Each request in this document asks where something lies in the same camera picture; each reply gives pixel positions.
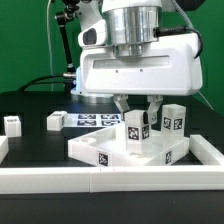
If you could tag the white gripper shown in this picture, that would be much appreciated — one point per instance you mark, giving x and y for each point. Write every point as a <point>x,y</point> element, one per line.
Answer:
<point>167,65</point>

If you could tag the white square tabletop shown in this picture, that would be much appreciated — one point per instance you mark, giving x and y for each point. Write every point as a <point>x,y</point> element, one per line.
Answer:
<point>108,147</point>

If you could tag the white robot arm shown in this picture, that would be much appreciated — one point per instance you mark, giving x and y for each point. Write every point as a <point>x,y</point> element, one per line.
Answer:
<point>128,21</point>

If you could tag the AprilTag base sheet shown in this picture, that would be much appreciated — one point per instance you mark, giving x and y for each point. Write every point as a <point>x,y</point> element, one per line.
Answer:
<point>92,120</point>

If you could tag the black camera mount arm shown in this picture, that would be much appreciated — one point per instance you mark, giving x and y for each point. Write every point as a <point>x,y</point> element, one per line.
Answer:
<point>62,18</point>

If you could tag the white U-shaped obstacle wall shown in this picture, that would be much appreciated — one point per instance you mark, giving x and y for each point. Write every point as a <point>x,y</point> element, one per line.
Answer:
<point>207,175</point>

